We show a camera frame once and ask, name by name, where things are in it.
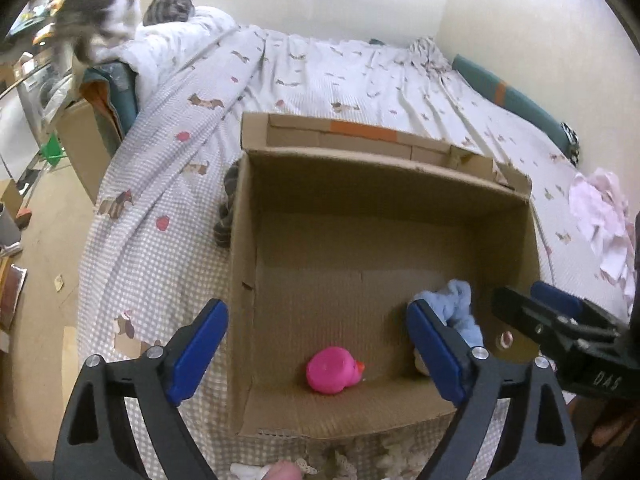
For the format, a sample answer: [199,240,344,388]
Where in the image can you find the white washing machine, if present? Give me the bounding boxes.
[17,63,62,145]

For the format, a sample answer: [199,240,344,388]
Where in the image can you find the dark striped cloth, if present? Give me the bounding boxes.
[214,160,240,248]

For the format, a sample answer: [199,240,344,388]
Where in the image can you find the grey white cat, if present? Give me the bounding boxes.
[52,0,142,75]

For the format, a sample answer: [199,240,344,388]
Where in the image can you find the light blue fluffy scrunchie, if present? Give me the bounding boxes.
[413,280,484,348]

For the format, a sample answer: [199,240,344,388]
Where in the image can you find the teal orange folded blanket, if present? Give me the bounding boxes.
[79,61,139,143]

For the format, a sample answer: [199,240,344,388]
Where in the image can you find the white floral duvet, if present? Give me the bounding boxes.
[96,6,241,112]

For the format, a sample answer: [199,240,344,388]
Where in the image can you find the grey tabby cat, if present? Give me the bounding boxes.
[142,0,195,26]

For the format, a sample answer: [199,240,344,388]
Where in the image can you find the checkered dog-print bedspread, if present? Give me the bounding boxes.
[78,26,628,479]

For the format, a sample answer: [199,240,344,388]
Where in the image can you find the grey waste bin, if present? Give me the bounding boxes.
[0,203,22,246]

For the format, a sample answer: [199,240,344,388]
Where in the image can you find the brown cardboard box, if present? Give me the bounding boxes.
[227,113,540,440]

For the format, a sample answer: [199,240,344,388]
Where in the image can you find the person's hand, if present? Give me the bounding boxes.
[590,406,639,448]

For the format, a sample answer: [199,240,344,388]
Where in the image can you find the green dustpan with handle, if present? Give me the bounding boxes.
[40,133,66,167]

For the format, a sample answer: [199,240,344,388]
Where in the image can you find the teal cushion with orange stripe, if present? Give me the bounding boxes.
[452,55,580,166]

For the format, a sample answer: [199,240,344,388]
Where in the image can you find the pink white crumpled clothes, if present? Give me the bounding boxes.
[568,168,636,313]

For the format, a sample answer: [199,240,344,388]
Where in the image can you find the white ghost plush toy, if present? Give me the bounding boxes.
[229,463,271,480]

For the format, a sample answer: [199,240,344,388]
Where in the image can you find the pink rubber duck toy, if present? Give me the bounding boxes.
[306,347,364,396]

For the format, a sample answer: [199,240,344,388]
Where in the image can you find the beige lace scrunchie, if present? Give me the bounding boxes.
[293,445,428,480]

